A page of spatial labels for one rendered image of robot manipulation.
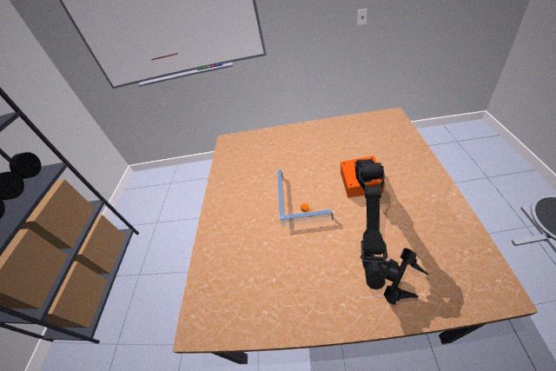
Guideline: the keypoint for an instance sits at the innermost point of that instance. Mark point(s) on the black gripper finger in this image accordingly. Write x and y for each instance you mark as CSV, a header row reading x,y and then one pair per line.
x,y
416,266
405,294

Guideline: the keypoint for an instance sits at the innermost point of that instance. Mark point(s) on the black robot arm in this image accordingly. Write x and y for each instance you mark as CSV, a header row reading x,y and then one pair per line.
x,y
372,242

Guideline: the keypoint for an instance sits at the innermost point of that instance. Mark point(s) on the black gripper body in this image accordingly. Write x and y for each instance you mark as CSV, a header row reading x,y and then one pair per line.
x,y
394,274

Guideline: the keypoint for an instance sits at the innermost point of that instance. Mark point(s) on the dark blue-grey flat bar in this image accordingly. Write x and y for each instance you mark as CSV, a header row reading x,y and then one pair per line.
x,y
286,217

